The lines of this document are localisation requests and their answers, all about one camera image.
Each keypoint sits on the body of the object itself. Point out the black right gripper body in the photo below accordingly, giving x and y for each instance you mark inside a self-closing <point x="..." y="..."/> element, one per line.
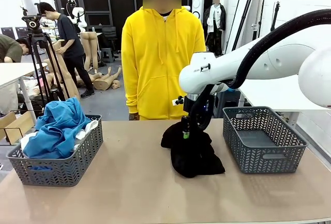
<point x="187" y="110"/>

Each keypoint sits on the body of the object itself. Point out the black garment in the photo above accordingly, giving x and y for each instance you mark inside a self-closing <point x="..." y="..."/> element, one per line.
<point x="194" y="156"/>

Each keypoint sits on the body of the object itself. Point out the white garment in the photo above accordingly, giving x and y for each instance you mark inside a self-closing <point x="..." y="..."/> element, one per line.
<point x="88" y="129"/>

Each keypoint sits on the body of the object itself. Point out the person right forearm yellow sleeve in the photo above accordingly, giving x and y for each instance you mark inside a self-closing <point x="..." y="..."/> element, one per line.
<point x="130" y="92"/>

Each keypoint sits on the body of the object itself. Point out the person right hand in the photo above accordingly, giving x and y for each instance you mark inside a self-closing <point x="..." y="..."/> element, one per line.
<point x="134" y="116"/>

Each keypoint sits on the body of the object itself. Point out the cyan cloth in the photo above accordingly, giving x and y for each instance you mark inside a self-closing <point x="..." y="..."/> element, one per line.
<point x="231" y="88"/>

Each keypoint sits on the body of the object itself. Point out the person in yellow hoodie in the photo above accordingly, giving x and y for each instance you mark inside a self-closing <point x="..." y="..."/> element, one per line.
<point x="155" y="66"/>

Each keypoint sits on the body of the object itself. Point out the tan mannequin head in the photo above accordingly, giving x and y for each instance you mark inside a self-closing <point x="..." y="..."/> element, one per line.
<point x="116" y="84"/>

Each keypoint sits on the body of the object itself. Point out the white table with brown bag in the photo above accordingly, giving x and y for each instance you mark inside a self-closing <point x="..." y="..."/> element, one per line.
<point x="271" y="97"/>

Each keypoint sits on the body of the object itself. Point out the grey plastic woven basket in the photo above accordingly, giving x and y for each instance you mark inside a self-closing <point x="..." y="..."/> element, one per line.
<point x="51" y="175"/>
<point x="266" y="162"/>

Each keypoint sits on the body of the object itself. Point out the tan lying mannequin torso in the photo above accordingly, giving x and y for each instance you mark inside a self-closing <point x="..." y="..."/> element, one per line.
<point x="103" y="81"/>

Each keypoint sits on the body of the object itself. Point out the dressed mannequin white shirt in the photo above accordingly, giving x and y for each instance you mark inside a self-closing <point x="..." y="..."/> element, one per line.
<point x="216" y="22"/>

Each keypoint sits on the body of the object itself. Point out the black leaning tripod poles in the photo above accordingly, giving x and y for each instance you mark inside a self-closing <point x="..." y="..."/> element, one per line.
<point x="243" y="21"/>

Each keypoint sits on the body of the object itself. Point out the white tall cylinder appliance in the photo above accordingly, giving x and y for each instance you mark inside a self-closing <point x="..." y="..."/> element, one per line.
<point x="197" y="4"/>

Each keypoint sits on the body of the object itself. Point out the tan mannequin legs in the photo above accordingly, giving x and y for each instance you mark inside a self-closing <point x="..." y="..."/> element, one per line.
<point x="64" y="74"/>
<point x="90" y="45"/>

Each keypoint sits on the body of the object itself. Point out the black leaning stand pole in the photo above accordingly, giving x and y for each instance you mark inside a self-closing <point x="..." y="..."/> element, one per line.
<point x="260" y="17"/>

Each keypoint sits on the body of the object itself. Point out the black upright light stand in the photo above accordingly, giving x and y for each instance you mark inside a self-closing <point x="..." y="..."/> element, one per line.
<point x="275" y="17"/>

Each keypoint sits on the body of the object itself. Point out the person in black clothes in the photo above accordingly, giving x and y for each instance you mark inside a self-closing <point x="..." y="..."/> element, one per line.
<point x="69" y="43"/>

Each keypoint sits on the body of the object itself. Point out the white and black background robot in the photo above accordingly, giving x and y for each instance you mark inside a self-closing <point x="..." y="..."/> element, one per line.
<point x="77" y="17"/>

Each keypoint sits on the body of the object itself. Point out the cardboard box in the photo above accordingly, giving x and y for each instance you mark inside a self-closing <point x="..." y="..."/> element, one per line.
<point x="13" y="124"/>

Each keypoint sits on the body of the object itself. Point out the person in olive top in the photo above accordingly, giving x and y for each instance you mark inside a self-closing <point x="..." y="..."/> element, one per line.
<point x="10" y="49"/>

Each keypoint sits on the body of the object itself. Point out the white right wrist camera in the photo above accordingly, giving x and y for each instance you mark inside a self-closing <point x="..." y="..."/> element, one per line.
<point x="178" y="101"/>

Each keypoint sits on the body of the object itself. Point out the black tripod with camera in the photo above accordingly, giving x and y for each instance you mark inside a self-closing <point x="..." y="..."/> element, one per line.
<point x="33" y="23"/>

